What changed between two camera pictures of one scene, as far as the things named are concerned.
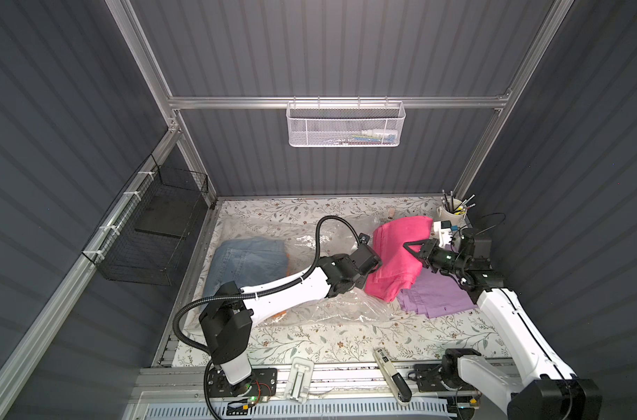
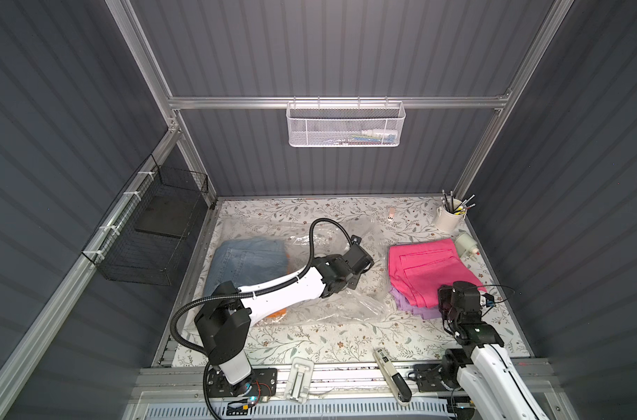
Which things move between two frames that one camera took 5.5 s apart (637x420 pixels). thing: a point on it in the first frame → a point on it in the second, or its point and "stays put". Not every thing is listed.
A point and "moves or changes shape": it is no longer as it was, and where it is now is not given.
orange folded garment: [277, 315] stays put
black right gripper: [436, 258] → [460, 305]
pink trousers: [400, 267] moves or changes shape
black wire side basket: [145, 237] stays put
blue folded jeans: [246, 261] stays put
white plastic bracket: [297, 388] stays put
